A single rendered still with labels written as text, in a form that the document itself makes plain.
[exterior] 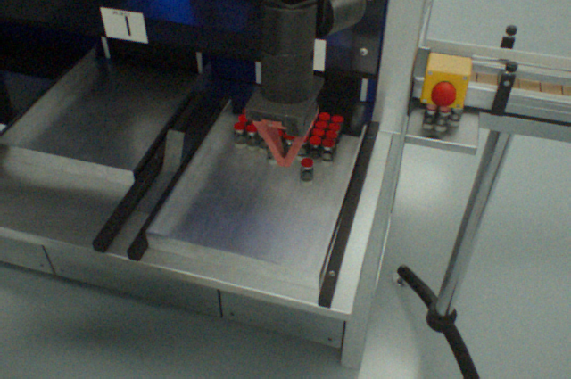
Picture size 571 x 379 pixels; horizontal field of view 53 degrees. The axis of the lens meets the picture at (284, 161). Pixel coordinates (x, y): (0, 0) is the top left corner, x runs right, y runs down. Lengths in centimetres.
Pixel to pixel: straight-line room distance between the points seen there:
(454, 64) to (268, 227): 41
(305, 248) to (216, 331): 100
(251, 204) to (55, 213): 31
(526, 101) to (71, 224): 82
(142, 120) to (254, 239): 36
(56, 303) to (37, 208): 102
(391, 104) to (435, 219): 116
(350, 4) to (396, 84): 39
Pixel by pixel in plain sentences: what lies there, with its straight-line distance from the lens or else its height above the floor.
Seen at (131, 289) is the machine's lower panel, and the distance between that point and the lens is 181.
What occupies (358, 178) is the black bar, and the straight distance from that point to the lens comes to 94.
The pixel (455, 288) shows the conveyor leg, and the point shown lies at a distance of 161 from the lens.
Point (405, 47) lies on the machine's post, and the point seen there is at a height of 106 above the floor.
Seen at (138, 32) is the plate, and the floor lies 101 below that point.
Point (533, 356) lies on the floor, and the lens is 191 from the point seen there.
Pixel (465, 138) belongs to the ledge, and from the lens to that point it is 109.
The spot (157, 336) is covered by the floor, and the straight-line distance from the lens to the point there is 184.
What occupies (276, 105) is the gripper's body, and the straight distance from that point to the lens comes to 61.
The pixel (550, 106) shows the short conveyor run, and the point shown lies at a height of 92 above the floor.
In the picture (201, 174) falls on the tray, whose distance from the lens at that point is 98.
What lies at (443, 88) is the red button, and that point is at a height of 101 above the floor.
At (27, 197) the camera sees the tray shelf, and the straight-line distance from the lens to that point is 102.
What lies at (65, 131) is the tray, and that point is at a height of 88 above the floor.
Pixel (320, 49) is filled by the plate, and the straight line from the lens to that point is 100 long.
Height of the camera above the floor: 155
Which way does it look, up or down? 42 degrees down
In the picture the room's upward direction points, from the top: straight up
